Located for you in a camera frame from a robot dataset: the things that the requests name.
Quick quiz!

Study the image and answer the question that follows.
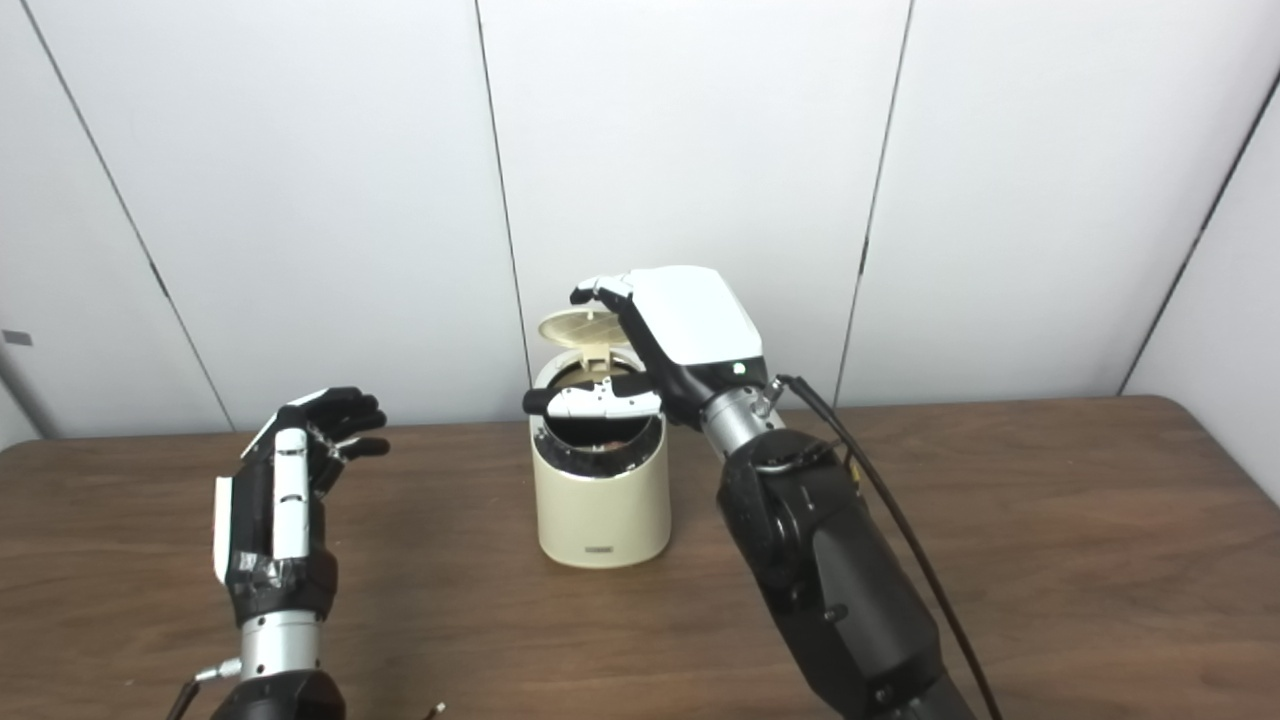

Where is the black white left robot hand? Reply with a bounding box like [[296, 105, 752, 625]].
[[213, 387, 391, 626]]

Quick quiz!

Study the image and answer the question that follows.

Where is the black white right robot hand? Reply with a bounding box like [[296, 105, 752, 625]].
[[522, 266, 771, 431]]

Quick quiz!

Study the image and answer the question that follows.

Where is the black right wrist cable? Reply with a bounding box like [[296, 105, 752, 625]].
[[765, 374, 1004, 720]]

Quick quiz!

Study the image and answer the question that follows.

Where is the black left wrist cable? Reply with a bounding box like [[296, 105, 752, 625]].
[[165, 657, 244, 720]]

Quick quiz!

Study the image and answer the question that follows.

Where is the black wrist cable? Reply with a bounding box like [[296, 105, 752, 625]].
[[765, 374, 1004, 720], [165, 657, 244, 720]]

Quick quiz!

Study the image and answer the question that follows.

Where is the cream-colored round bin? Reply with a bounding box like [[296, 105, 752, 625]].
[[529, 348, 672, 570]]

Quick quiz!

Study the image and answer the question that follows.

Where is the cream round bin lid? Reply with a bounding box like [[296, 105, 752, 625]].
[[538, 308, 626, 376]]

